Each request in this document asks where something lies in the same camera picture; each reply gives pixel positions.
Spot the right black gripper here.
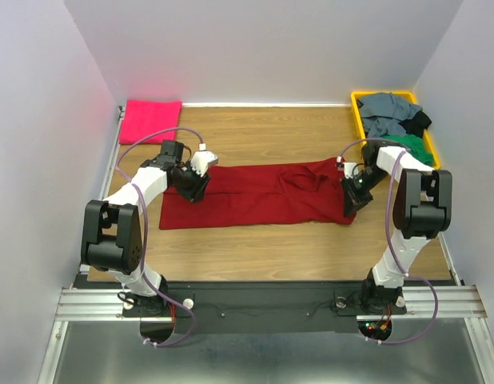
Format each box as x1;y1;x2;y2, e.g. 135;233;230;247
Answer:
340;166;388;217

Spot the dark red t shirt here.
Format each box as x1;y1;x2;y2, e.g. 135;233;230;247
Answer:
159;158;355;230

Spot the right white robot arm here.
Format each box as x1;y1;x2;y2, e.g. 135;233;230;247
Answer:
336;138;452;312

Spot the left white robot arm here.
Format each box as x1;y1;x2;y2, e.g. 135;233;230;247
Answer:
81;140;218;315

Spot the folded pink t shirt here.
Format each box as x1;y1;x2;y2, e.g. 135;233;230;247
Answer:
118;99;182;146

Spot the green t shirt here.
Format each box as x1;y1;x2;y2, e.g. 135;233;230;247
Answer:
383;134;434;166

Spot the grey t shirt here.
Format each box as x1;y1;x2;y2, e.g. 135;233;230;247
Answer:
357;92;423;138

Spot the black t shirt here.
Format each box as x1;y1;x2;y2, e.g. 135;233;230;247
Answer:
400;110;432;138

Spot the yellow plastic bin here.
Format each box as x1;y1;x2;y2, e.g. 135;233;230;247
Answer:
350;90;440;169

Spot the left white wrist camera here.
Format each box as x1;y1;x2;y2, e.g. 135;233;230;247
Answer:
190;143;219;177

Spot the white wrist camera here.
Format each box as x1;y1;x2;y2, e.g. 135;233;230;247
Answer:
190;143;219;177
336;156;363;179

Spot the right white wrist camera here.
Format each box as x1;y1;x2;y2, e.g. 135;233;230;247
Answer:
336;156;363;179

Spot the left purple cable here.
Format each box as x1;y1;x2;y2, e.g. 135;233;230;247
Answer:
114;126;210;348

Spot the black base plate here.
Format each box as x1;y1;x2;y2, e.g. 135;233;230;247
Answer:
118;281;406;338

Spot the aluminium frame rail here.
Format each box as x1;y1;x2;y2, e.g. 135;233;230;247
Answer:
38;103;488;384

